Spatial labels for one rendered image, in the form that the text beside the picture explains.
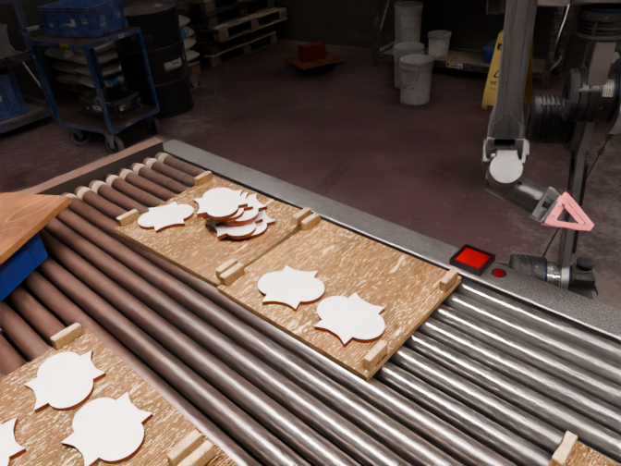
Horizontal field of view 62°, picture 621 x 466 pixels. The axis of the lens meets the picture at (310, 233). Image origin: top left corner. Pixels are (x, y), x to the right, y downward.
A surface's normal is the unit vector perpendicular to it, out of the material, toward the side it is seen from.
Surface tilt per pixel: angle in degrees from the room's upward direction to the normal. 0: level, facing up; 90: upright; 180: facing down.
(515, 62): 97
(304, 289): 0
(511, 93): 97
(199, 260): 0
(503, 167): 46
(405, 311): 0
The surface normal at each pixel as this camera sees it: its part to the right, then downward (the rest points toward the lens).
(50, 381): -0.07, -0.83
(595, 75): -0.27, 0.55
